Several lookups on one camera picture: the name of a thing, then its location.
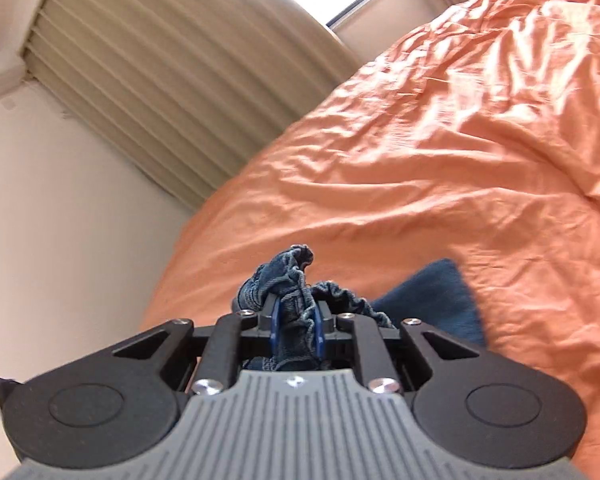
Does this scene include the blue denim jeans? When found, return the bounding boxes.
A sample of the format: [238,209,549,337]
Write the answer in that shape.
[232,245,486,372]

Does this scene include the orange bed cover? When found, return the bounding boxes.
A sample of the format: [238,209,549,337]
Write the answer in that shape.
[143,0,600,479]

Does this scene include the beige curtain left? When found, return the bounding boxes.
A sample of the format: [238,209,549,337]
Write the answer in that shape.
[23,0,358,208]

